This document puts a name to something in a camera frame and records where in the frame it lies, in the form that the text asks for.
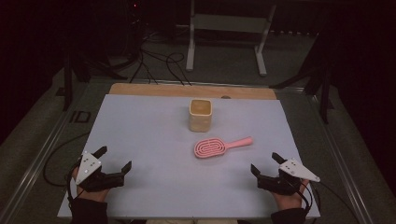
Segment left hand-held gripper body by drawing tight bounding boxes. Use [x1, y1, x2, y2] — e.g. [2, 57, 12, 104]
[75, 151, 125, 193]

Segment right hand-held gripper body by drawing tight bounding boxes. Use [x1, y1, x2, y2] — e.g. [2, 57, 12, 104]
[257, 158, 321, 197]

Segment pink hairbrush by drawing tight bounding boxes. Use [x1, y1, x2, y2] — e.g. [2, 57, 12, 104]
[193, 135, 254, 160]

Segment yellow square cup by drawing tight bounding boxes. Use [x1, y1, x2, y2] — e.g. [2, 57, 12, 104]
[188, 98, 214, 133]

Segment person's right hand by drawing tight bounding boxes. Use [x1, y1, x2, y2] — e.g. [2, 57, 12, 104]
[272, 179, 309, 211]

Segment person's left hand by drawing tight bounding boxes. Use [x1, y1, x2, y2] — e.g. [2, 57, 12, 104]
[71, 169, 110, 203]

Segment pale table mat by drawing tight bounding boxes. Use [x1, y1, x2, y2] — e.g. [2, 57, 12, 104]
[57, 93, 321, 219]

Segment black tripod stand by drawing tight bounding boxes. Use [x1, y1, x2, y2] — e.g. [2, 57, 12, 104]
[270, 34, 335, 125]
[60, 50, 129, 112]

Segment white metal stand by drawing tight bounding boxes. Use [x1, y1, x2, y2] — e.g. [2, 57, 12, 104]
[185, 0, 277, 77]

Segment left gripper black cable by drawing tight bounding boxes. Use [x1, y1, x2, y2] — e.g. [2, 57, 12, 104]
[65, 160, 82, 204]

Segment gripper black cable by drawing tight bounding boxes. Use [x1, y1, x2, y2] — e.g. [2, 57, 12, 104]
[65, 160, 82, 204]
[293, 179, 315, 217]

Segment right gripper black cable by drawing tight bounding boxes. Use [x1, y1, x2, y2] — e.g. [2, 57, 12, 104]
[293, 179, 315, 217]

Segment metal frame rail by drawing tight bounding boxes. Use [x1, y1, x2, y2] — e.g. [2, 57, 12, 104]
[306, 91, 375, 224]
[0, 102, 82, 224]

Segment black cables on floor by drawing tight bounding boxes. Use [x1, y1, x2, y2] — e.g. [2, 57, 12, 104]
[128, 31, 192, 87]

